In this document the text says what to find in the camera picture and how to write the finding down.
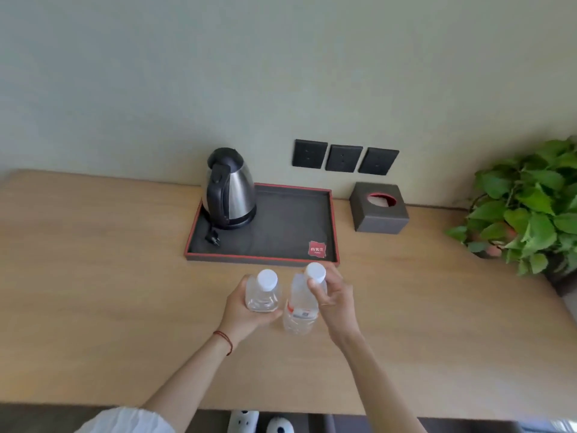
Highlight person's right hand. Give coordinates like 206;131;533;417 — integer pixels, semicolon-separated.
307;264;362;349

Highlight person's left hand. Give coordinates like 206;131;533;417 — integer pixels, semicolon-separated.
215;274;285;350

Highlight clear water bottle white cap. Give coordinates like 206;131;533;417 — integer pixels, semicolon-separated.
245;269;283;313

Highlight clear water bottle red label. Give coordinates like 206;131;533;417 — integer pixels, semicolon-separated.
282;262;327;337

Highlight person's right forearm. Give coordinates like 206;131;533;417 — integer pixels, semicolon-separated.
338;333;429;433

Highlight person's left forearm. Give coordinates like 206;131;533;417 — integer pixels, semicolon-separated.
142;333;235;433

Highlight dark tray with red rim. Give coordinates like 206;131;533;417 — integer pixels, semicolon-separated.
184;182;340;267

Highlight grey square tissue box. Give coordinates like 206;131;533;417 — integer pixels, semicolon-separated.
349;181;410;234

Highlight black kettle base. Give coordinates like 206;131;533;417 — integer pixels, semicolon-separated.
204;211;258;231

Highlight stainless steel electric kettle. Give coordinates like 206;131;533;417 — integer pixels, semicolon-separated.
201;148;258;223

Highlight white sleeve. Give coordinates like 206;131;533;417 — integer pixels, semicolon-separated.
74;407;176;433

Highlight green leafy houseplant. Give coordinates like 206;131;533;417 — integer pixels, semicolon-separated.
445;137;577;276

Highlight red string bracelet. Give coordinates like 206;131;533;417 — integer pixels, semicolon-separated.
213;330;234;356

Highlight black wall socket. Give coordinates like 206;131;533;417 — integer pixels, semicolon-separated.
358;147;400;176
325;144;363;173
292;139;328;169

